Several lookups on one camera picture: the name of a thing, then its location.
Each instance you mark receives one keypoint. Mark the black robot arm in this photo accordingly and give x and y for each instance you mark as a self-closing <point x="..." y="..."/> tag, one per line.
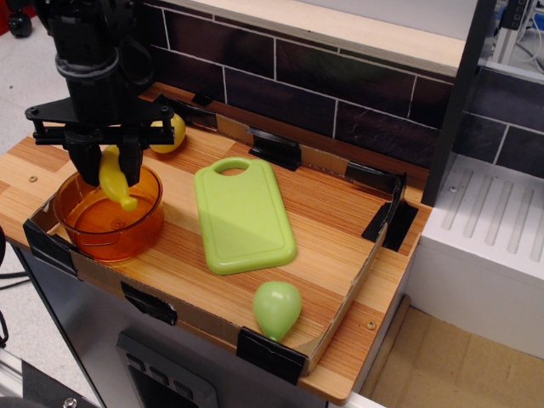
<point x="95" y="25"/>

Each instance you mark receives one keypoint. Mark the green toy pear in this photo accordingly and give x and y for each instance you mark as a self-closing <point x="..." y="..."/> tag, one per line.
<point x="276" y="307"/>

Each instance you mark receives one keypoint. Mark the grey toy oven front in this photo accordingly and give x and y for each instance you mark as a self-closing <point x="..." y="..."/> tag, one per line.
<point x="161" y="382"/>

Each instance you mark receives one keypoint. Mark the yellow toy banana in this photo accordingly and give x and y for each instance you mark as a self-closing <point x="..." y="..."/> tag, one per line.
<point x="112" y="180"/>

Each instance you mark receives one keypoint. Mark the orange transparent plastic pot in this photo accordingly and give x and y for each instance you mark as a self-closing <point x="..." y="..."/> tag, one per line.
<point x="100" y="228"/>

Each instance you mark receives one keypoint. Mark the green plastic cutting board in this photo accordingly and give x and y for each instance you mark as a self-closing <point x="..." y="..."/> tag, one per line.
<point x="243" y="219"/>

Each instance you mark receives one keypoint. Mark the dark grey vertical post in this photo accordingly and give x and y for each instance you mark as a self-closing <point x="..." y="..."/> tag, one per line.
<point x="467" y="71"/>

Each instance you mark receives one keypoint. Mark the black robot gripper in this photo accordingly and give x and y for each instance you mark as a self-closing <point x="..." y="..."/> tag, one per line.
<point x="100" y="110"/>

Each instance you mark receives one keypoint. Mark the white toy sink drainboard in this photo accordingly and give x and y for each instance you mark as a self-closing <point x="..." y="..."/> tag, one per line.
<point x="479" y="262"/>

